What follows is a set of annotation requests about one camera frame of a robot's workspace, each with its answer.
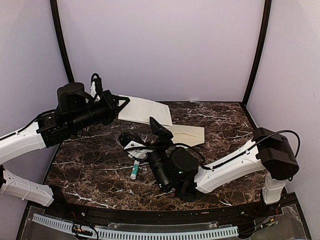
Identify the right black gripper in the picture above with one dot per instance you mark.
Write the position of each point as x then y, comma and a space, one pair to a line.
163, 134

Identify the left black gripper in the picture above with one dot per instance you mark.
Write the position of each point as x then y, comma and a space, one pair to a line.
113, 109

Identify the cream envelope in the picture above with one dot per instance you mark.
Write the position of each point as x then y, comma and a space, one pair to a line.
189, 135

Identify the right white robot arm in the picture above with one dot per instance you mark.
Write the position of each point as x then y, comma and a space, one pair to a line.
174, 168

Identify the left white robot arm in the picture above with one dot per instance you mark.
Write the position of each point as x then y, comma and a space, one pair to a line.
76, 110

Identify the green white glue stick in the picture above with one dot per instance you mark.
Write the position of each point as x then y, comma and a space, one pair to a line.
135, 169

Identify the black front rail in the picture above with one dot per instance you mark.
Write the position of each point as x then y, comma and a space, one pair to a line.
239, 214

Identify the left black frame post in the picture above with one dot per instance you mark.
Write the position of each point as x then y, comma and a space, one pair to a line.
60, 40

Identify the black frame post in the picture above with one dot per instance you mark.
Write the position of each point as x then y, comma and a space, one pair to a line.
60, 40
258, 52

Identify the white slotted cable duct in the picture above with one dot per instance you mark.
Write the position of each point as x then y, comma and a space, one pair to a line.
122, 231

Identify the right black frame post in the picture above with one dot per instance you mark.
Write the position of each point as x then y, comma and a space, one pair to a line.
258, 52

